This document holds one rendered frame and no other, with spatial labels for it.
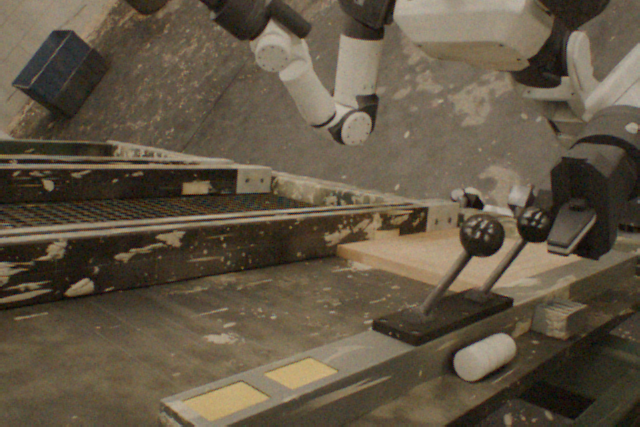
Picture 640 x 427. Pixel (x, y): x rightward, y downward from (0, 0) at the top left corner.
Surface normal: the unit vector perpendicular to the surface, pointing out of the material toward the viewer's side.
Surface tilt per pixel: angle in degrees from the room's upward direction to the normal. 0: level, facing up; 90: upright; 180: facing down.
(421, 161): 0
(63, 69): 90
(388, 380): 90
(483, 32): 68
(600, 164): 50
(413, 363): 90
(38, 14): 90
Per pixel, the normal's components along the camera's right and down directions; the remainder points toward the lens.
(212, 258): 0.73, 0.15
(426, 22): -0.61, 0.59
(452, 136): -0.51, -0.51
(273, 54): -0.02, 0.75
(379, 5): -0.41, 0.38
